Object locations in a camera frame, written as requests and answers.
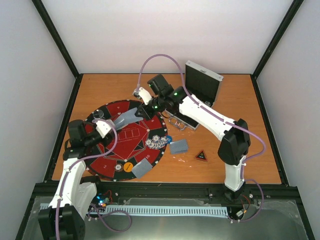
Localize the grey card deck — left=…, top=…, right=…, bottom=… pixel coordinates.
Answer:
left=113, top=107, right=143, bottom=130

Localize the clear dealer button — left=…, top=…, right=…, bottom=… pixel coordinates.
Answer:
left=92, top=109, right=104, bottom=119

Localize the orange black poker chip stack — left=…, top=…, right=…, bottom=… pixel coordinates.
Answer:
left=114, top=163, right=123, bottom=172

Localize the blue white poker chips pile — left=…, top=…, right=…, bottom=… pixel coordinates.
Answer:
left=145, top=135, right=168, bottom=150

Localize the orange big blind button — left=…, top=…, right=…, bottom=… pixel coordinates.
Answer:
left=123, top=162, right=134, bottom=173

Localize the blue small blind button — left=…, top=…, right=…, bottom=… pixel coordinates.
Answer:
left=165, top=135, right=173, bottom=144

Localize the grey playing cards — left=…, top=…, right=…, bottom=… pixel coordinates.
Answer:
left=169, top=139, right=189, bottom=155

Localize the aluminium poker chip case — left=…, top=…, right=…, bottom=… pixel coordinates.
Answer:
left=167, top=60, right=224, bottom=131

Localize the red black triangular button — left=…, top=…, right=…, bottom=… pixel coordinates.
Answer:
left=194, top=150, right=208, bottom=162

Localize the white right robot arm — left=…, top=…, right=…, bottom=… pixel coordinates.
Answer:
left=133, top=74, right=251, bottom=202

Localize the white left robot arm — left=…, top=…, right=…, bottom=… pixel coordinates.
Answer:
left=38, top=118, right=118, bottom=240

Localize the round red black poker mat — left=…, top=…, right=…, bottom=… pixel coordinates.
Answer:
left=85, top=99, right=168, bottom=182

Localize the grey playing card on mat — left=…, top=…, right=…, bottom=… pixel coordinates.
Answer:
left=131, top=158, right=153, bottom=179

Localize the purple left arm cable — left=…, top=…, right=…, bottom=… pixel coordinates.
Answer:
left=55, top=119, right=133, bottom=240

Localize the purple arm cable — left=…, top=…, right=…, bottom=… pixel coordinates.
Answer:
left=134, top=53, right=267, bottom=224
left=55, top=119, right=133, bottom=240

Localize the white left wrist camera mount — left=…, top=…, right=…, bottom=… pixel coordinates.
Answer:
left=92, top=118, right=115, bottom=138

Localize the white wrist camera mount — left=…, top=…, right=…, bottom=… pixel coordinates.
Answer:
left=92, top=118, right=115, bottom=138
left=133, top=87, right=153, bottom=105

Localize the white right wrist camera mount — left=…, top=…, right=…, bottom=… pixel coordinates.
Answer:
left=133, top=87, right=153, bottom=105

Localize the light blue cable duct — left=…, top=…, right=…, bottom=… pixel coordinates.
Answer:
left=39, top=202, right=230, bottom=217

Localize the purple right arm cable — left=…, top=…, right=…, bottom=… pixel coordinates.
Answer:
left=134, top=53, right=267, bottom=224

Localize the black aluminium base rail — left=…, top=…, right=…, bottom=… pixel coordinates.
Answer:
left=32, top=181, right=300, bottom=203

